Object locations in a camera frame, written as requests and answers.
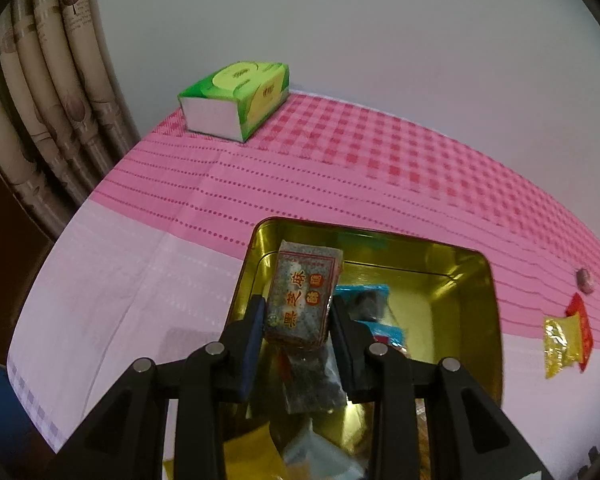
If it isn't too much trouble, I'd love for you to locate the blue foam floor mat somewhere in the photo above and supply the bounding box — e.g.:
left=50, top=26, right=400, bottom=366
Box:
left=0, top=357, right=57, bottom=463

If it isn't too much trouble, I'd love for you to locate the gold tin box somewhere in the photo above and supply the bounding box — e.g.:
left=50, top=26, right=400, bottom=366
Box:
left=227, top=216, right=505, bottom=480

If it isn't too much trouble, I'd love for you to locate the pink and purple checked tablecloth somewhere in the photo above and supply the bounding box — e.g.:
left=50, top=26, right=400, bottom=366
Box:
left=7, top=92, right=600, bottom=480

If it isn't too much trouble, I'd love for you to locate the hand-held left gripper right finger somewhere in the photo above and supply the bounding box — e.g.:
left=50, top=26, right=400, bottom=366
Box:
left=327, top=296, right=556, bottom=480

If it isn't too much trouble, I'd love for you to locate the green tissue box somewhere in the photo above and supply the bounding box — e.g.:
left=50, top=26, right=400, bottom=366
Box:
left=177, top=61, right=291, bottom=143

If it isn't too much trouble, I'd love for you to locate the blue snack packet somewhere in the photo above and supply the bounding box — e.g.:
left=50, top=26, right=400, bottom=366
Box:
left=336, top=283, right=406, bottom=347

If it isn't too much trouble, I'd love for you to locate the beige patterned curtain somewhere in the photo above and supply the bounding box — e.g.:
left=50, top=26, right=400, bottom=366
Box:
left=0, top=0, right=142, bottom=241

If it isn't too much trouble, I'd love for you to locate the clear white snack packet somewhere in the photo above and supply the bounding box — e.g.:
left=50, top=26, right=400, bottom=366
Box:
left=282, top=420, right=371, bottom=480

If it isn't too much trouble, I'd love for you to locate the large yellow snack packet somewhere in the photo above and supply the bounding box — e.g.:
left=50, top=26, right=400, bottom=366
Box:
left=162, top=422, right=292, bottom=480

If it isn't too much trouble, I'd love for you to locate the red snack packet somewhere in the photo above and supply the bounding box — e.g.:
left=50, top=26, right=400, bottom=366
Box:
left=566, top=292, right=595, bottom=373

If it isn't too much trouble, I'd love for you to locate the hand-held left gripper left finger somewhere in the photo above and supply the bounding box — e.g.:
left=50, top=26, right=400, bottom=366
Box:
left=47, top=296, right=267, bottom=480

